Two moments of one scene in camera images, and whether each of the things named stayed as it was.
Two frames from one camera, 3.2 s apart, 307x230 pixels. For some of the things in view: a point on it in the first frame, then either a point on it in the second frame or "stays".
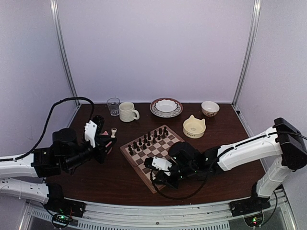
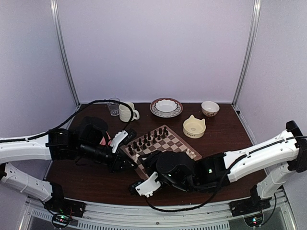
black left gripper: [100, 143] -> [117, 165]
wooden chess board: [157, 143] stays
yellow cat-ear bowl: [194, 128] stays
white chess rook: [113, 130] -> [137, 155]
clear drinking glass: [113, 104] stays
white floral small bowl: [209, 109] stays
